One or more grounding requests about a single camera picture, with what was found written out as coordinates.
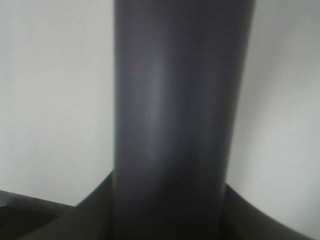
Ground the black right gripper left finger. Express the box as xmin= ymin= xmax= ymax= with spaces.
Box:
xmin=0 ymin=174 xmax=113 ymax=240

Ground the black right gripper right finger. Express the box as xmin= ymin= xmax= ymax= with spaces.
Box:
xmin=222 ymin=185 xmax=310 ymax=240

